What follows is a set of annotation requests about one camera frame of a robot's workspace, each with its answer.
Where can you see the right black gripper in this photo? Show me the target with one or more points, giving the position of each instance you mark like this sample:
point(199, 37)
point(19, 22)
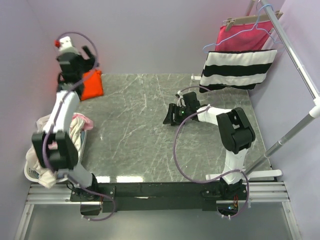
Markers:
point(173, 108)

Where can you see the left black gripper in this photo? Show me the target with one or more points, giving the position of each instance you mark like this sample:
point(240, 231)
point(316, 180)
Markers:
point(89, 63)

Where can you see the orange t-shirt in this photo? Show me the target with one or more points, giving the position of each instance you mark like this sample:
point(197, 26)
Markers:
point(93, 86)

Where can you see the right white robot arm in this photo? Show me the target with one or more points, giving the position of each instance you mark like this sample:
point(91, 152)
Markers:
point(235, 130)

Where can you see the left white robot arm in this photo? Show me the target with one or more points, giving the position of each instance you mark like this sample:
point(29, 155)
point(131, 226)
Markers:
point(53, 145)

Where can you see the black white striped cloth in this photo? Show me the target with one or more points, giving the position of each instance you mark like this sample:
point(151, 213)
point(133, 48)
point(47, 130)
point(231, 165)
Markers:
point(237, 69)

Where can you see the black base beam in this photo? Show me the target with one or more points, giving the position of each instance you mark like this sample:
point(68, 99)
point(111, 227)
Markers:
point(153, 196)

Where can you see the silver clothes rack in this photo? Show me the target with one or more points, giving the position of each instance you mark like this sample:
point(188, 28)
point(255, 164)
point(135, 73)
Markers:
point(290, 91)

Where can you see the pink towel on hanger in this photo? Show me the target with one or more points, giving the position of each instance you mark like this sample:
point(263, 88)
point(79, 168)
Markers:
point(239, 38)

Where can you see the white laundry basket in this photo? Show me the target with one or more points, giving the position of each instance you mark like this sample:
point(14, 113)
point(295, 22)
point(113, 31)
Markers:
point(31, 158)

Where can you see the cream and pink clothes pile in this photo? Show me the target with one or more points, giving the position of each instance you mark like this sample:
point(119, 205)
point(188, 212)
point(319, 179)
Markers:
point(79, 122)

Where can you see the wooden clip hanger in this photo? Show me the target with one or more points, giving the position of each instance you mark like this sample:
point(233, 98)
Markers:
point(251, 19)

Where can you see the blue wire hanger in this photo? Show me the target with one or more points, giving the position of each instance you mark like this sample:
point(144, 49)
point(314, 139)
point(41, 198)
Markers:
point(207, 48)

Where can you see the aluminium rail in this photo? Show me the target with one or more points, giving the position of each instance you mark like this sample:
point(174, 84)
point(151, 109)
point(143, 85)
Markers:
point(259, 192)

